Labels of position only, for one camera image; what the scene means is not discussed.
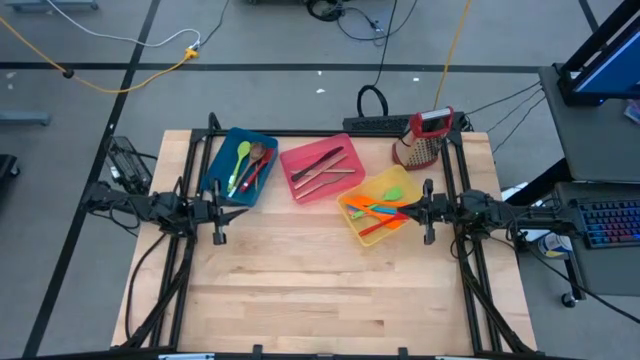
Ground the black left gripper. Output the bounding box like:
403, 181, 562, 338
192, 179, 250, 246

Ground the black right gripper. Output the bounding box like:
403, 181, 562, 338
397, 178, 455, 246

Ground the orange silicone spoon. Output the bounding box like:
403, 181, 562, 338
367, 194, 410, 232

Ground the green silicone spatula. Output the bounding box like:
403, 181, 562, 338
350, 186, 405, 221

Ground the teal silicone spatula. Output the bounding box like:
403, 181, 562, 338
347, 203, 399, 217

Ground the red silicone spatula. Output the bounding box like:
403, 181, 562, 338
357, 211, 410, 238

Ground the orange silicone spatula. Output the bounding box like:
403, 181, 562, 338
341, 195, 401, 225

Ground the red silicone spoon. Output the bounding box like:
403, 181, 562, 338
239, 148, 276, 194

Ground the green silicone spoon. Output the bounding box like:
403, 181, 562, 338
227, 140, 252, 194

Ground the wooden spoon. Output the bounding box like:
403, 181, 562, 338
232, 142, 267, 194

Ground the thin brown handled utensil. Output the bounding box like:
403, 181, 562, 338
294, 174, 347, 201

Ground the copper metal knife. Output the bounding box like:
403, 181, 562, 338
293, 153, 349, 190

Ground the blue plastic bin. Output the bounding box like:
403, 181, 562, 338
199, 127, 279, 208

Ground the yellow plastic bin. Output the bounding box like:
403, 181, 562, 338
336, 164, 424, 248

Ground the pink plastic bin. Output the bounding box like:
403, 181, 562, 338
278, 132, 367, 205

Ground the black power strip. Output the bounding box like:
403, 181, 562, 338
342, 113, 417, 133

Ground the white and blue can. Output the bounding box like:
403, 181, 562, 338
537, 230, 574, 259

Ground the backlit black keyboard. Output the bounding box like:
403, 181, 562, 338
574, 198, 640, 250

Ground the grey side desk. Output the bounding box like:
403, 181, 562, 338
537, 64, 640, 297

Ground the black desktop monitor blue screen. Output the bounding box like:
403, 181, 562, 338
557, 0, 640, 107

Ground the steel box grater red handle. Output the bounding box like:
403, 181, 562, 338
392, 106, 456, 172

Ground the black metal table frame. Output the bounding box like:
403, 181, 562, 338
119, 112, 539, 360

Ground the black wire mesh cage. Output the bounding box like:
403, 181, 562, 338
104, 135, 154, 196

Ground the black hanging cable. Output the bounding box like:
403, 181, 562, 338
355, 0, 400, 119

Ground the yellow hanging cord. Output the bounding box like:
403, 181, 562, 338
432, 0, 474, 112

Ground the yellow floor extension cord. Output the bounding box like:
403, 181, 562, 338
0, 17, 200, 95

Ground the white floor cable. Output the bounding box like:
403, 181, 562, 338
47, 0, 202, 49

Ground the black floor cable coil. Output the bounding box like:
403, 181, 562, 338
304, 0, 386, 42

